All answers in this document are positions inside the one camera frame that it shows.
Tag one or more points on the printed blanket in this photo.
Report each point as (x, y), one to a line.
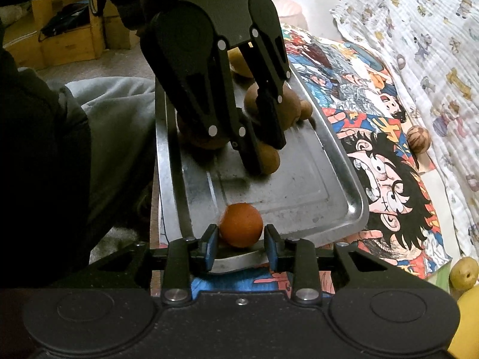
(430, 45)

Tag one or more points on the metal baking tray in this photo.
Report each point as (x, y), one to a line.
(280, 187)

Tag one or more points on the cardboard boxes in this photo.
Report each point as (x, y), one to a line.
(67, 50)

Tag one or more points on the striped brown round fruit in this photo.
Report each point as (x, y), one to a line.
(418, 139)
(198, 140)

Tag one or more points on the person's dark jacket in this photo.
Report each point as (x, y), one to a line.
(37, 157)

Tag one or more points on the white plastic basin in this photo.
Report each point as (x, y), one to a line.
(288, 9)

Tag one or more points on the yellow pear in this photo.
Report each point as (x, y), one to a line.
(464, 273)

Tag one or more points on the large brown round fruit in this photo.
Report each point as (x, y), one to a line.
(292, 109)

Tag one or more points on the anime poster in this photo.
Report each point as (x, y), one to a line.
(393, 179)

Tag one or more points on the orange tangerine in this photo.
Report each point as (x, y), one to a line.
(240, 228)

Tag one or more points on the yellow plastic bowl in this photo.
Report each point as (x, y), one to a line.
(466, 325)

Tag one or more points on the person's grey trouser leg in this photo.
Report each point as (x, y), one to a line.
(112, 119)

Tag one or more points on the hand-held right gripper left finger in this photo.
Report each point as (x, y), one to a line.
(212, 247)

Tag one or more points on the person's left forearm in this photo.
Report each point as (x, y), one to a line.
(131, 0)

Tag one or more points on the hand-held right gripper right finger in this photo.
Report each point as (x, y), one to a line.
(270, 247)

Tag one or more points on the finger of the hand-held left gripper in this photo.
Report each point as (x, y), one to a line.
(250, 157)
(273, 127)

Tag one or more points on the small brown kiwi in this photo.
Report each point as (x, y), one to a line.
(305, 108)
(271, 159)

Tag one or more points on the yellow lemon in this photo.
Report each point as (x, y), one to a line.
(239, 63)

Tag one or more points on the black bag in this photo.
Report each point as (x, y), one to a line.
(65, 18)

